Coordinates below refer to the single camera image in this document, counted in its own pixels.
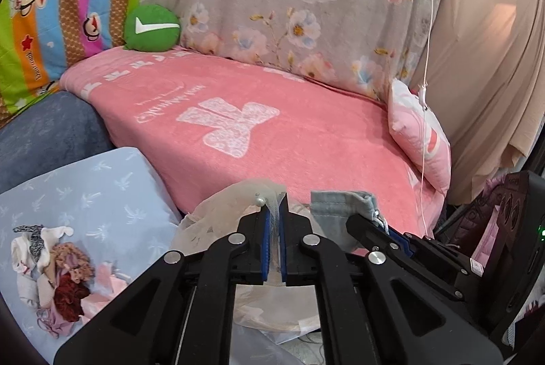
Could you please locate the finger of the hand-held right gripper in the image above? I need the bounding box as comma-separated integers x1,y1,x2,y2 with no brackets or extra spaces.
402,232,469,265
346,214,420,276

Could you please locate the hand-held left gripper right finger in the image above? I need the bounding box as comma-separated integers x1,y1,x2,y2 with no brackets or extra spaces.
279,195,505,365

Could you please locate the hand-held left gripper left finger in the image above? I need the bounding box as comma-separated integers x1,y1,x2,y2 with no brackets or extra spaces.
54,205,274,365

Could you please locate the grey-blue drawstring pouch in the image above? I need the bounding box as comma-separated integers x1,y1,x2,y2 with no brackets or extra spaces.
310,189,389,256

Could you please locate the translucent white plastic bag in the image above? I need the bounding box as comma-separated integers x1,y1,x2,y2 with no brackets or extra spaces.
170,178,324,346

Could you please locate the white gauze cloth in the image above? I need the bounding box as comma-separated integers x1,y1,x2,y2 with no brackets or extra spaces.
10,235,58,274

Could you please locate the pink patterned cloth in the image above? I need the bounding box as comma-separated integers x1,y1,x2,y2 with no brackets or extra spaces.
466,178,514,276

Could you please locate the pink printed blanket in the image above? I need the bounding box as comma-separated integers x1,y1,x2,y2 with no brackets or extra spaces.
59,47,449,260

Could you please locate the small pink pillow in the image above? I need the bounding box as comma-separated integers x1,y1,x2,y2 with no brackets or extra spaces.
387,78,452,196

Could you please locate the beige cloth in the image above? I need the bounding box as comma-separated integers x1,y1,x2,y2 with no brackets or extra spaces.
408,0,545,204

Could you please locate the light blue printed pillow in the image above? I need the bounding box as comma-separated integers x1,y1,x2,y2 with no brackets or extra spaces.
0,146,185,354

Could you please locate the pale pink cloth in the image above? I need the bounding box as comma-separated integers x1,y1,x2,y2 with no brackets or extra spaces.
80,260,130,321

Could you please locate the brown scrunchie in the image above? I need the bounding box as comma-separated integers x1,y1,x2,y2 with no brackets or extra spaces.
50,242,93,281

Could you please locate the dark red scrunchie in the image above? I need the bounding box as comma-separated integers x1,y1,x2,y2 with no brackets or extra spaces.
53,275,91,323

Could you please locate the green round cushion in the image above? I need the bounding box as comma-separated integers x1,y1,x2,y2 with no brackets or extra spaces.
123,1,182,51

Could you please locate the blue-grey cushion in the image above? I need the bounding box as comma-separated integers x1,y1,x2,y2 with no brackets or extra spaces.
0,91,116,196

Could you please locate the striped monkey print sheet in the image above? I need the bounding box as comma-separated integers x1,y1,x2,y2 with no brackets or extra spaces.
0,0,157,122

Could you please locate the white charging cable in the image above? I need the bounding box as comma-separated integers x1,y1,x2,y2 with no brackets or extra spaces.
418,0,436,239

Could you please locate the thin pink hair tie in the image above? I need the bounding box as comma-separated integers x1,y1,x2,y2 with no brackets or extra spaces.
36,304,71,339

